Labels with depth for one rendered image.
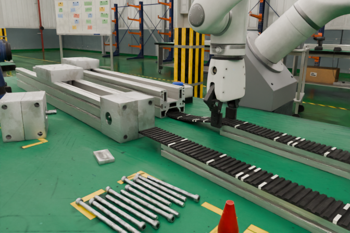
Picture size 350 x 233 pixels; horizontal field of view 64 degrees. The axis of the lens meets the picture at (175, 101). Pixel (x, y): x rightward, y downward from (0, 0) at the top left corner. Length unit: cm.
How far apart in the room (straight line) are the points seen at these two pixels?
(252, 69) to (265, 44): 12
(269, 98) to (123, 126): 51
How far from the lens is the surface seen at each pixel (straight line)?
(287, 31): 103
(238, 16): 65
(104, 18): 640
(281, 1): 872
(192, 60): 401
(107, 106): 68
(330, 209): 42
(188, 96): 101
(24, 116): 72
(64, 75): 101
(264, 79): 96
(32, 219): 45
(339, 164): 59
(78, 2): 682
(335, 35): 824
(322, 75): 547
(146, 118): 68
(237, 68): 69
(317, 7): 101
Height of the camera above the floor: 103
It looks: 14 degrees down
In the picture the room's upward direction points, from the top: 1 degrees clockwise
